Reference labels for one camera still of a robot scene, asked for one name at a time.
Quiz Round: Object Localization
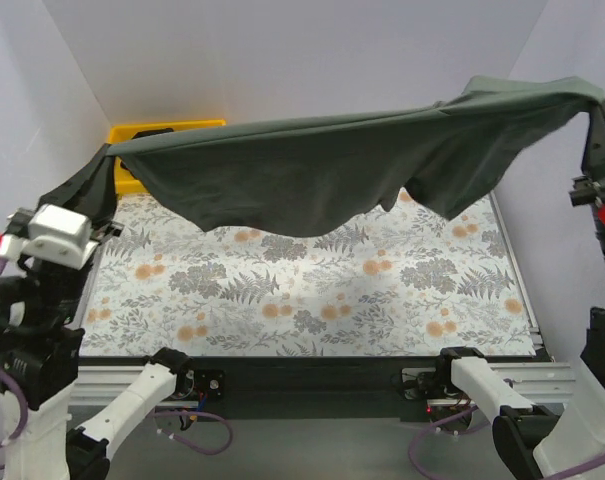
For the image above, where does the dark grey t shirt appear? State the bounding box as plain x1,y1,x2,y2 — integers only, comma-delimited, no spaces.
109,76,605,237

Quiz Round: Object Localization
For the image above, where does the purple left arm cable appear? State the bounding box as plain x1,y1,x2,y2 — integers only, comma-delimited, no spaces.
0,259,233,474

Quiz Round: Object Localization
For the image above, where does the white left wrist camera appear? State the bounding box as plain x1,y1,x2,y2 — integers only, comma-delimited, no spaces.
0,204,99,270

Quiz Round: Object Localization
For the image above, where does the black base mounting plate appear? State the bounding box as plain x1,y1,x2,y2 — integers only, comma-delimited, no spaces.
193,356,458,421

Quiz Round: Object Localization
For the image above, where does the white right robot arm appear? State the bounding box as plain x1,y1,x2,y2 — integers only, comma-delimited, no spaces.
432,104,605,479

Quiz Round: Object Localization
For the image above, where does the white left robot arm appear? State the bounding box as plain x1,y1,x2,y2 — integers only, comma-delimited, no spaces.
0,147,195,479

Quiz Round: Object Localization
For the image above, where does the yellow plastic bin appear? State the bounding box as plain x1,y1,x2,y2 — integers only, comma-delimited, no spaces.
107,119,226,196

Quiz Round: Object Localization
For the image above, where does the black t shirt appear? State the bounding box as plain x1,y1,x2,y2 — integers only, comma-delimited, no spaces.
131,127,175,140

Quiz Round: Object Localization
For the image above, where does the floral patterned table mat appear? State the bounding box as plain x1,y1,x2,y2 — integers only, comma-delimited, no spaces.
82,193,537,357

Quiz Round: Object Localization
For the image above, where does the aluminium front rail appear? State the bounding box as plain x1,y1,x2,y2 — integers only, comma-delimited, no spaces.
70,357,575,419

